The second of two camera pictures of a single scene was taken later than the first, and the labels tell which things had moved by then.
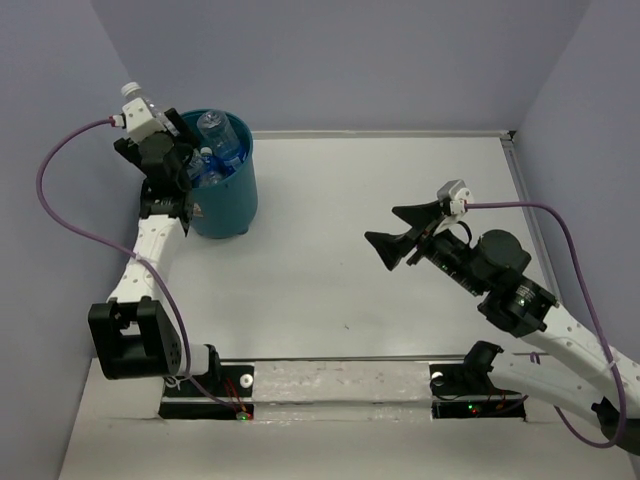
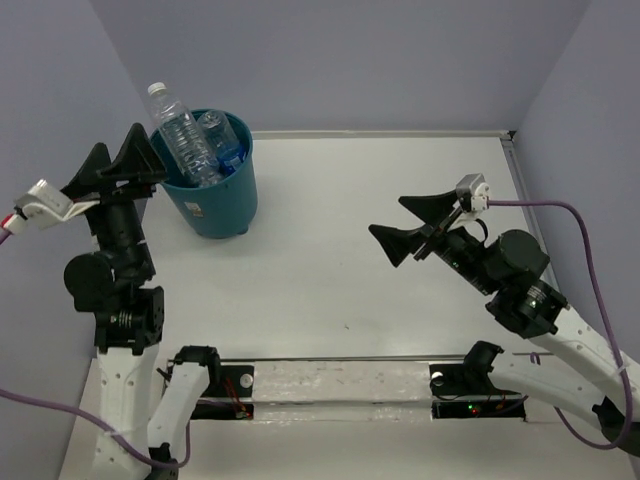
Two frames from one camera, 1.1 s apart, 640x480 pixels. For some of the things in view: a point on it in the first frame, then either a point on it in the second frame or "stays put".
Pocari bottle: (221, 139) stays put
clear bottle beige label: (194, 159) → (184, 138)
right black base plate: (467, 391) stays put
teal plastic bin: (228, 208) stays put
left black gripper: (185, 135) → (100, 177)
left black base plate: (224, 395) stays put
